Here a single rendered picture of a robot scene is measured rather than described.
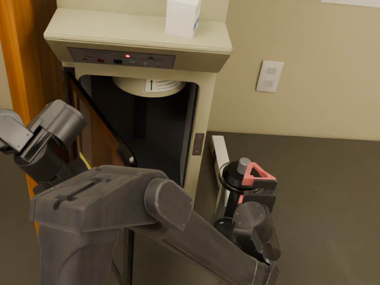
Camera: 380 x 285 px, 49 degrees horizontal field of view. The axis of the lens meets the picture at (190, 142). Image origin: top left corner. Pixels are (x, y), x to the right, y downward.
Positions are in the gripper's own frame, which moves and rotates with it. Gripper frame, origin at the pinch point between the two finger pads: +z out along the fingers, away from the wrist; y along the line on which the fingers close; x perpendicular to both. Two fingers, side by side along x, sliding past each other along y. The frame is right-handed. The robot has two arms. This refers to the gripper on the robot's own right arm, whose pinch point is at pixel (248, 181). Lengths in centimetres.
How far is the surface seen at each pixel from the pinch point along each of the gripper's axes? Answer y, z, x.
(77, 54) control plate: 25.8, 5.0, 36.0
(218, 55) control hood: 29.4, 1.2, 10.9
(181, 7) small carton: 36.5, 3.8, 17.9
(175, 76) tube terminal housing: 18.5, 12.0, 17.4
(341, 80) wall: -4, 55, -42
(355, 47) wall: 8, 55, -43
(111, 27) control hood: 31.4, 4.8, 29.9
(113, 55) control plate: 26.2, 4.6, 29.6
